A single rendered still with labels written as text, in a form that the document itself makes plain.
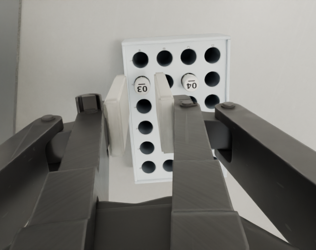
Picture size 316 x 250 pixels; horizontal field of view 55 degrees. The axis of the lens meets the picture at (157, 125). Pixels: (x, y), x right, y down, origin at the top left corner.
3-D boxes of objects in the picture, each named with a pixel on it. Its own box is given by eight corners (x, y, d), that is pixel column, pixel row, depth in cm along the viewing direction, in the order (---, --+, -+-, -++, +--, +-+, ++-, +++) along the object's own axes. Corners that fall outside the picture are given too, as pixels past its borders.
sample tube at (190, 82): (176, 67, 27) (183, 77, 23) (190, 66, 27) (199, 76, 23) (177, 80, 28) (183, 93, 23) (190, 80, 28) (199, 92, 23)
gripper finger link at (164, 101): (158, 98, 14) (174, 97, 15) (154, 72, 21) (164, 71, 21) (161, 155, 16) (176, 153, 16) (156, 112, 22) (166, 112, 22)
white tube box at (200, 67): (124, 38, 26) (121, 42, 23) (219, 32, 27) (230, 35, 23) (135, 164, 31) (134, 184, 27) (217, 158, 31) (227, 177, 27)
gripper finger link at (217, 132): (177, 123, 13) (244, 119, 13) (168, 94, 18) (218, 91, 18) (178, 154, 14) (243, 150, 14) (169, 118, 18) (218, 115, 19)
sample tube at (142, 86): (135, 69, 27) (133, 80, 23) (148, 69, 27) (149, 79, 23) (136, 83, 27) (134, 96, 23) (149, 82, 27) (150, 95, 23)
